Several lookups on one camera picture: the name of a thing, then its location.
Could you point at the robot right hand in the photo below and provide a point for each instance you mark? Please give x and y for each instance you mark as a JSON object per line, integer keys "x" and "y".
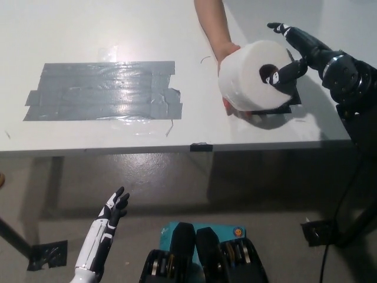
{"x": 309, "y": 48}

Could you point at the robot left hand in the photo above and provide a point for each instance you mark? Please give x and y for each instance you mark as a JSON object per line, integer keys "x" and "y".
{"x": 100, "y": 238}

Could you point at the person's bare hand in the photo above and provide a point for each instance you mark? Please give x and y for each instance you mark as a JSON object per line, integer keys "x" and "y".
{"x": 226, "y": 53}

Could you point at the white toilet paper roll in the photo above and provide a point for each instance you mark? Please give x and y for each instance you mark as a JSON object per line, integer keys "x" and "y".
{"x": 247, "y": 79}

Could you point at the black robot body teal top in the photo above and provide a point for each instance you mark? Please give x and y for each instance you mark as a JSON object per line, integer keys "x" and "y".
{"x": 206, "y": 256}

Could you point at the black floor tape patch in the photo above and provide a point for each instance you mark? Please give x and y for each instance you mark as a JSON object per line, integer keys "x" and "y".
{"x": 319, "y": 233}
{"x": 44, "y": 255}

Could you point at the white table leg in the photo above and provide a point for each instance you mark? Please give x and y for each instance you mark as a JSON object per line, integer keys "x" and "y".
{"x": 201, "y": 168}
{"x": 53, "y": 188}

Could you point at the black metal stand leg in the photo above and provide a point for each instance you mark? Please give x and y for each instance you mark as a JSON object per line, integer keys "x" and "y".
{"x": 14, "y": 238}

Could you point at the small black tape piece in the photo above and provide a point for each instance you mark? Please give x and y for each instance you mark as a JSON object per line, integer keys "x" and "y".
{"x": 201, "y": 147}

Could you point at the brown wooden object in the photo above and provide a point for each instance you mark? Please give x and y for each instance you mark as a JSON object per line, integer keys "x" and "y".
{"x": 1, "y": 180}

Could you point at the grey duct tape patch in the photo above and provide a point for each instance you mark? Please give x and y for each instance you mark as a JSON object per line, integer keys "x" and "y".
{"x": 100, "y": 91}

